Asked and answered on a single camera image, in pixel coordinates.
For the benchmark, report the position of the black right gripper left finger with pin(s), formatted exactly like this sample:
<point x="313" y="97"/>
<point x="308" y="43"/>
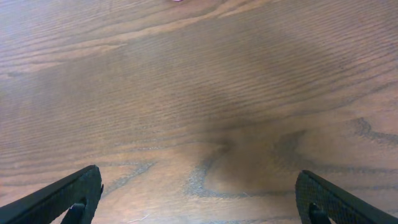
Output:
<point x="76" y="196"/>

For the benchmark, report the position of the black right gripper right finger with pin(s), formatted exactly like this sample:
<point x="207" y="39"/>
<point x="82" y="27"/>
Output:
<point x="320" y="201"/>

